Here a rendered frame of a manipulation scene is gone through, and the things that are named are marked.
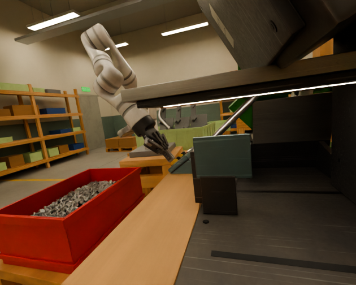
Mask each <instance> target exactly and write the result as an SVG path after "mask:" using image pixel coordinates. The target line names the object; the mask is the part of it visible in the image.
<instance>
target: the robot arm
mask: <svg viewBox="0 0 356 285"><path fill-rule="evenodd" d="M81 41H82V43H83V46H84V48H85V50H86V52H87V54H88V56H89V57H90V59H91V61H92V65H93V69H94V73H95V75H96V76H97V78H96V80H95V81H94V83H93V89H94V91H95V93H96V94H97V95H98V96H100V97H101V98H103V99H104V100H106V101H107V102H108V103H109V104H111V105H112V106H113V107H114V108H116V109H117V111H118V112H119V113H120V115H121V116H122V117H123V118H124V120H125V122H126V123H127V126H126V127H124V128H122V129H120V130H119V131H118V136H119V137H120V138H122V137H126V136H129V135H132V134H134V133H135V134H136V135H137V136H138V137H141V136H142V137H143V138H144V146H145V150H146V149H148V150H152V151H153V152H155V153H156V154H159V153H160V154H163V156H164V157H165V158H166V160H167V161H168V162H171V161H173V160H174V159H175V157H174V156H173V154H172V153H171V152H170V151H169V150H168V146H169V144H168V141H167V139H166V137H165V134H160V133H159V131H158V123H157V108H144V109H138V108H137V103H123V102H122V100H121V93H120V94H118V95H117V96H116V95H114V94H115V92H116V91H117V90H118V89H119V88H120V87H121V86H123V87H124V89H130V88H137V76H136V75H135V73H134V72H133V70H132V69H131V68H130V66H129V65H128V63H127V62H126V61H125V59H124V58H123V56H122V55H121V53H120V51H119V50H118V48H117V47H116V45H115V44H114V42H113V40H112V39H111V37H110V35H109V34H108V32H107V31H106V30H105V28H104V27H103V26H102V25H101V24H96V25H94V26H92V27H91V28H89V29H88V30H86V31H85V32H84V33H82V35H81ZM108 48H109V49H110V50H111V54H112V59H113V62H112V60H111V58H110V56H109V55H108V54H106V53H105V52H103V51H104V50H106V49H108ZM146 110H148V112H147V111H146Z"/></svg>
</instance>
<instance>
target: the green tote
mask: <svg viewBox="0 0 356 285"><path fill-rule="evenodd" d="M207 124H208V125H205V126H203V127H194V128H180V129H165V130H160V127H158V131H159V133H160V134H165V137H166V139H167V141H168V143H174V142H175V144H176V146H182V147H183V150H189V149H190V148H191V147H193V138H194V137H203V136H212V135H213V134H214V133H215V122H207ZM134 134H135V133H134ZM135 136H136V143H137V147H140V146H142V145H143V144H144V138H143V137H142V136H141V137H138V136H137V135H136V134H135Z"/></svg>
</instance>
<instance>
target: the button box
mask: <svg viewBox="0 0 356 285"><path fill-rule="evenodd" d="M193 149H194V148H193V147H192V148H191V150H189V151H188V152H187V153H186V155H184V156H183V157H182V156H181V157H180V158H179V159H178V160H177V161H176V162H175V163H174V164H173V165H172V166H171V167H170V168H169V169H168V171H169V172H170V173H171V174H192V165H191V159H190V152H191V151H192V150H193Z"/></svg>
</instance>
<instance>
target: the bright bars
mask: <svg viewBox="0 0 356 285"><path fill-rule="evenodd" d="M260 96H261V95H257V96H250V97H249V98H248V99H247V100H246V101H245V102H244V103H243V104H242V105H241V106H240V107H239V108H238V109H237V110H236V111H235V112H234V113H233V114H232V115H231V116H230V117H229V118H228V120H227V121H226V122H225V123H224V124H223V125H222V126H221V127H220V128H219V129H218V130H217V131H216V132H215V133H214V134H213V135H212V136H219V135H222V134H223V133H224V132H225V131H226V130H227V129H228V128H229V127H230V126H231V125H232V124H233V123H234V122H235V121H236V120H237V119H238V118H239V117H240V116H241V115H242V114H243V113H244V112H245V111H246V110H247V109H248V108H249V107H250V106H251V105H252V104H253V103H254V102H255V101H256V100H257V99H258V98H259V97H260ZM190 159H191V165H192V175H193V185H194V196H195V202H196V203H202V192H201V181H200V178H197V176H196V165H195V159H194V149H193V150H192V151H191V152H190Z"/></svg>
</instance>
